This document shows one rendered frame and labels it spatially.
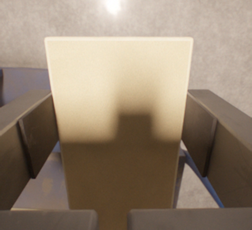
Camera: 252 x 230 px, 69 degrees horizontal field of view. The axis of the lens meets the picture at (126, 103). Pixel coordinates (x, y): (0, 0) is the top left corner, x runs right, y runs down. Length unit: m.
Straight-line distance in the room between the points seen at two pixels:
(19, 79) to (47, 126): 1.04
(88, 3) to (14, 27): 0.52
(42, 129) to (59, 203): 0.30
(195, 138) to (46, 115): 0.13
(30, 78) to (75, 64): 1.01
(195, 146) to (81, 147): 0.11
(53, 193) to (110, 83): 0.31
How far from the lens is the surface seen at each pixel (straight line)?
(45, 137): 0.17
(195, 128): 0.16
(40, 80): 1.15
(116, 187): 0.23
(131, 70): 0.17
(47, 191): 0.43
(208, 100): 0.17
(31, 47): 1.47
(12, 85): 1.24
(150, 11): 1.34
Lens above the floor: 1.32
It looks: 69 degrees down
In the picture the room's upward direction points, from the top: 178 degrees clockwise
